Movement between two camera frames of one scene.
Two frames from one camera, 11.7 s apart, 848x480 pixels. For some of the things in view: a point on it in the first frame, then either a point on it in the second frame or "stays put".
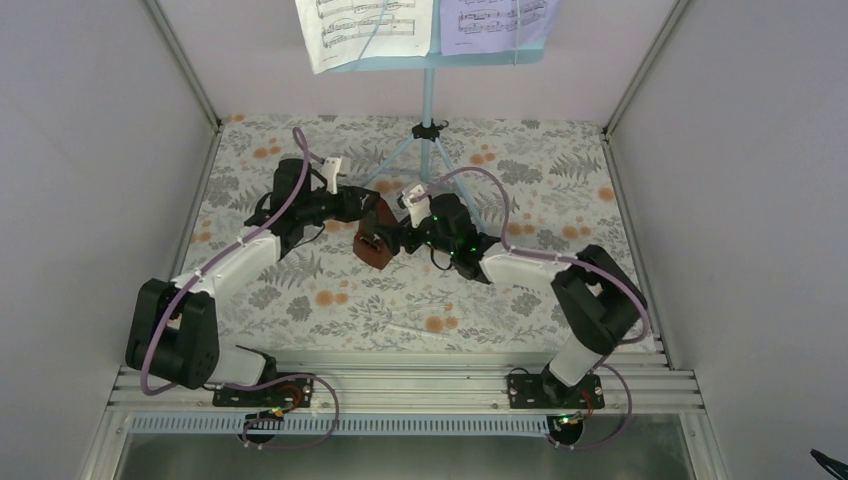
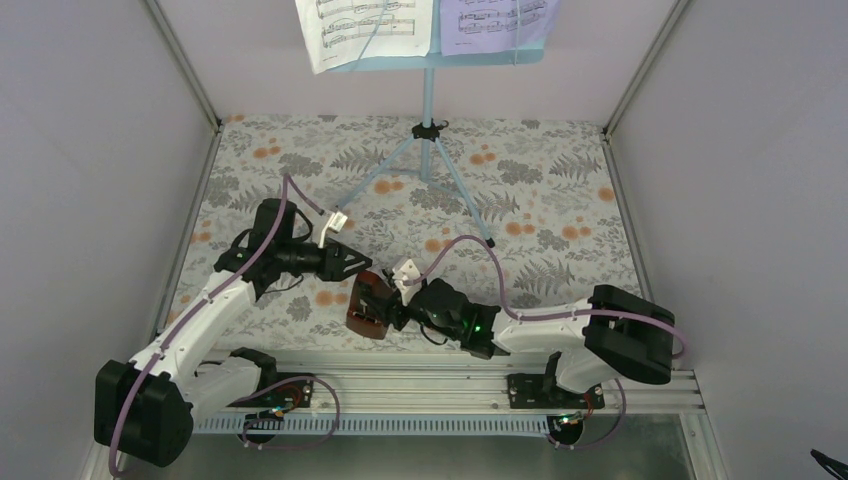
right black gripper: (409, 235) -> (398, 310)
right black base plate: (540, 391) stays put
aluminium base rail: (472, 383) stays put
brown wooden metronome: (371, 242) -> (369, 305)
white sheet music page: (334, 32) stays put
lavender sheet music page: (484, 26) stays put
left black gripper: (357, 206) -> (329, 259)
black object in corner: (840, 468) stays put
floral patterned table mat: (550, 181) stays put
